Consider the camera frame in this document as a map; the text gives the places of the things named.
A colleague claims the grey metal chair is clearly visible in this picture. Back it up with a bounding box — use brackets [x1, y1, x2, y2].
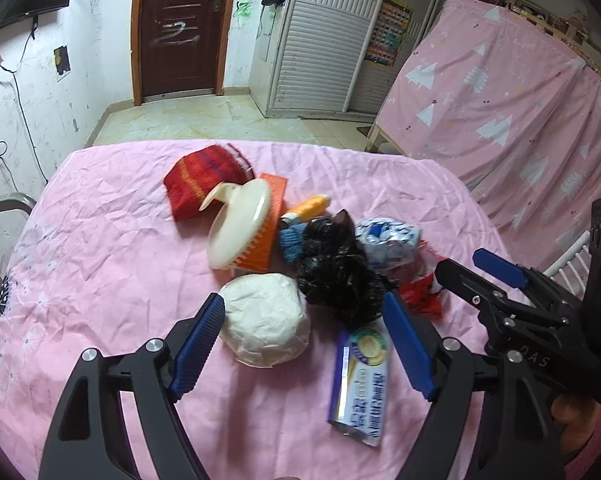
[0, 192, 37, 301]

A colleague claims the white paper ball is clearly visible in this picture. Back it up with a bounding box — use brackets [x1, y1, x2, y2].
[218, 273, 312, 368]

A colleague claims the red crumpled wrapper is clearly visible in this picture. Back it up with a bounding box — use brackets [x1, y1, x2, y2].
[395, 242, 446, 318]

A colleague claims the pink tree print curtain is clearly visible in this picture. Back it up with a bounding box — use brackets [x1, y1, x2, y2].
[375, 0, 601, 271]

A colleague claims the blue yarn tassel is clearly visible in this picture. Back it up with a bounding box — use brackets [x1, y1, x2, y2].
[279, 222, 311, 263]

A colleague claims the cream scrub brush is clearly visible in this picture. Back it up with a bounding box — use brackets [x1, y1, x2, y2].
[199, 179, 277, 276]

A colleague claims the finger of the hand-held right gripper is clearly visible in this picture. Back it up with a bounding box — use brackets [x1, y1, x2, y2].
[434, 259, 531, 321]
[473, 249, 548, 303]

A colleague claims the dark brown door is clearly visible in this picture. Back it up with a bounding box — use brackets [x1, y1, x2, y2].
[132, 0, 242, 107]

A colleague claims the person's right hand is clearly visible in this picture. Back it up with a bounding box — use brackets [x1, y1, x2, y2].
[553, 394, 601, 461]

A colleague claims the white louvered wardrobe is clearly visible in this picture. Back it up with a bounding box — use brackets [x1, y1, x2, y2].
[250, 0, 456, 123]

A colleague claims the orange rectangular block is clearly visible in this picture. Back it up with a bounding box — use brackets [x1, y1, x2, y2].
[257, 172, 287, 231]

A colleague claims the pink tablecloth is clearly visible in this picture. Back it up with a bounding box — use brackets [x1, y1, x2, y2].
[0, 140, 536, 480]

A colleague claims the red striped knitted cloth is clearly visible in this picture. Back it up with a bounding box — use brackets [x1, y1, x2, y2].
[163, 144, 255, 222]

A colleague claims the white metal rack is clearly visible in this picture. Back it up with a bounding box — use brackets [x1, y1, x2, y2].
[543, 230, 593, 296]

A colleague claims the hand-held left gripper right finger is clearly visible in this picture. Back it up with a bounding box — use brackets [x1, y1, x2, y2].
[383, 290, 566, 480]

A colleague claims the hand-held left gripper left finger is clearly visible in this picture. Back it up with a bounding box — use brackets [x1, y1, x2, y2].
[38, 292, 226, 480]

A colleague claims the colourful grid wall poster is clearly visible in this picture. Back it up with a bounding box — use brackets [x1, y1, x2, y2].
[366, 0, 413, 68]

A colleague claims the black plastic bag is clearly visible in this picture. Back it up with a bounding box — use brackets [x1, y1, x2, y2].
[295, 209, 398, 326]

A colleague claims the white and blue crumpled wrapper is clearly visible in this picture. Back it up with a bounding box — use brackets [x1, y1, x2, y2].
[355, 215, 423, 273]

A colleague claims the black wall cable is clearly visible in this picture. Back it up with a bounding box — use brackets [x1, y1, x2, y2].
[0, 50, 50, 186]

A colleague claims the orange thread spool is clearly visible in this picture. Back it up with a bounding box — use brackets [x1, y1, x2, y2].
[280, 194, 333, 228]

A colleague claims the purple and white toothpaste box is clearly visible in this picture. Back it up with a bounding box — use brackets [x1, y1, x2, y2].
[327, 322, 392, 448]

